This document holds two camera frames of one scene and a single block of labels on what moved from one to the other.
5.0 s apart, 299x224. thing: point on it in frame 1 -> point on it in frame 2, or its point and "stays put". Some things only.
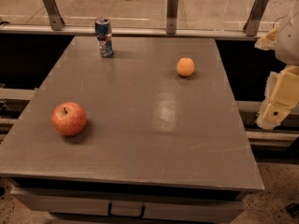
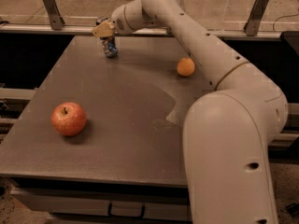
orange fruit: [185, 66] stays put
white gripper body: [289, 41] -> [118, 21]
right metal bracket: [256, 13] stays put
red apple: [68, 119] stays put
